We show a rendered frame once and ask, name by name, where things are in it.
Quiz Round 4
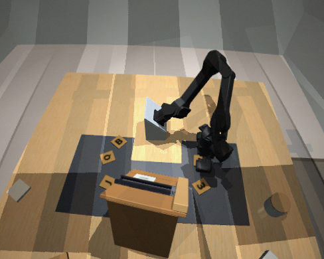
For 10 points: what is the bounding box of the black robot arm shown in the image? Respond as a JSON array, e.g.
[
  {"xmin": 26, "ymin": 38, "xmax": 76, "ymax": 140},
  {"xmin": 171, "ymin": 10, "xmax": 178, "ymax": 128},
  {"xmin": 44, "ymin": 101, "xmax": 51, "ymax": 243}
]
[{"xmin": 153, "ymin": 50, "xmax": 236, "ymax": 162}]

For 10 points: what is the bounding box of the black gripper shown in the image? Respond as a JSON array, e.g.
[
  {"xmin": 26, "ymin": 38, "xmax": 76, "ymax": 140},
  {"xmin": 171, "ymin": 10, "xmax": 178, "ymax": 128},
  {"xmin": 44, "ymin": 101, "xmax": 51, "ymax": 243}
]
[{"xmin": 196, "ymin": 131, "xmax": 212, "ymax": 173}]

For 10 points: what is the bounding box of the brown flat wooden board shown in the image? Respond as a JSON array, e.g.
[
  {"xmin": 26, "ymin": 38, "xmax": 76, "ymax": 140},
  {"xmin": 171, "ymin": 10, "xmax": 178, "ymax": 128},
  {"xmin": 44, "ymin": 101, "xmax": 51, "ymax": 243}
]
[{"xmin": 50, "ymin": 252, "xmax": 69, "ymax": 259}]

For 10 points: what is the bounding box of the white paper ticket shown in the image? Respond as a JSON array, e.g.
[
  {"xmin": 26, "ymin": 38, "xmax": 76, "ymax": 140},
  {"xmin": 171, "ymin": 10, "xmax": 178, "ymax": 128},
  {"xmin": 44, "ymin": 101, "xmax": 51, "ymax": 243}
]
[{"xmin": 133, "ymin": 174, "xmax": 156, "ymax": 181}]

